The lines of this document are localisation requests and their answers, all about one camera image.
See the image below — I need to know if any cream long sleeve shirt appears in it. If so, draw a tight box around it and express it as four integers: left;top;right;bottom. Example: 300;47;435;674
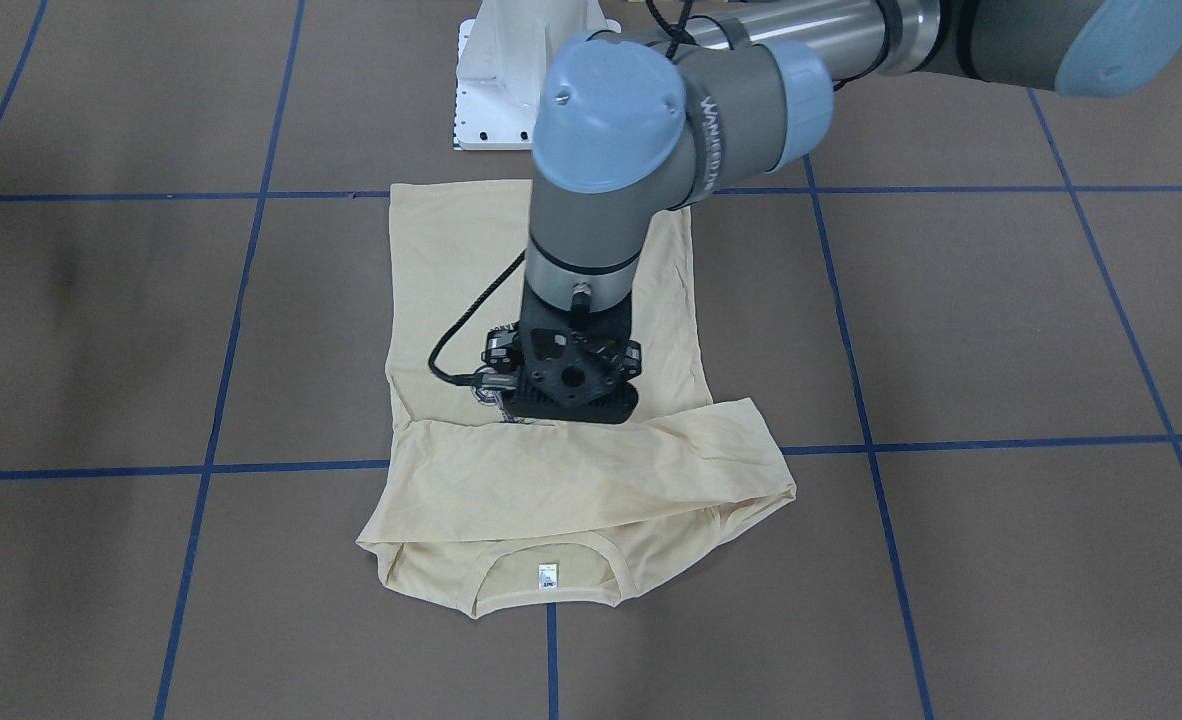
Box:
357;179;795;618

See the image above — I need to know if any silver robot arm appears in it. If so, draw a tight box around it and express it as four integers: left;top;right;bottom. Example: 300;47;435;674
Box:
517;1;1182;345

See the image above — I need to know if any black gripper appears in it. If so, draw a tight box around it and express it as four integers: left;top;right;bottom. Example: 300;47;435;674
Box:
519;281;631;346

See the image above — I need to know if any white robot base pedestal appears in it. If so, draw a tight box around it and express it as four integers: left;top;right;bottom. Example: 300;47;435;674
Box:
453;1;622;151

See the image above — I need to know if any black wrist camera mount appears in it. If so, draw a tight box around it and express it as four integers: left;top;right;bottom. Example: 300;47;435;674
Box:
475;324;643;424

